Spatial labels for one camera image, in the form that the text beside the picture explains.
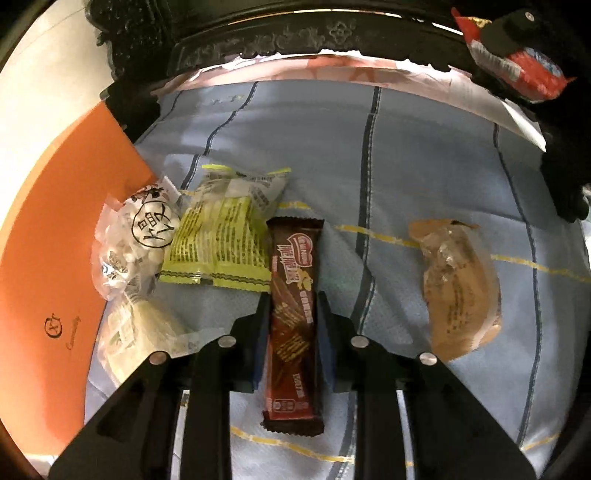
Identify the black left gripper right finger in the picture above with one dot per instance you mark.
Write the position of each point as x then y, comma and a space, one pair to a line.
414, 417

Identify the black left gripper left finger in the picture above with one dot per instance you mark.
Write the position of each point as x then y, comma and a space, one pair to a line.
131, 435

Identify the red orange snack packet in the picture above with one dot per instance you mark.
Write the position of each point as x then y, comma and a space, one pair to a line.
530, 73

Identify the dark red chocolate wafer bar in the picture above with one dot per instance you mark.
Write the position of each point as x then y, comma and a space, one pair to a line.
293, 369

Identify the white clear snack packet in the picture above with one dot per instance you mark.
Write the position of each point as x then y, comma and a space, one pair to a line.
135, 328

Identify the brown wrapped bread packet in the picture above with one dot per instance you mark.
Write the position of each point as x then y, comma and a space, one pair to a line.
460, 286

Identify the orange cardboard box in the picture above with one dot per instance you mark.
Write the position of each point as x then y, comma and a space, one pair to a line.
50, 310

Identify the pink cushion border cloth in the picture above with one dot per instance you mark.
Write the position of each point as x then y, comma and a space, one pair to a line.
454, 87

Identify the white candy bag black print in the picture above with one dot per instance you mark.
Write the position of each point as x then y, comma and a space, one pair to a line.
130, 238

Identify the green white snack packet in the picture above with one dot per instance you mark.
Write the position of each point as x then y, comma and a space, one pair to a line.
222, 239

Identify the dark carved wooden sofa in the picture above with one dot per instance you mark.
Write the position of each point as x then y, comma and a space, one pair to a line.
151, 42

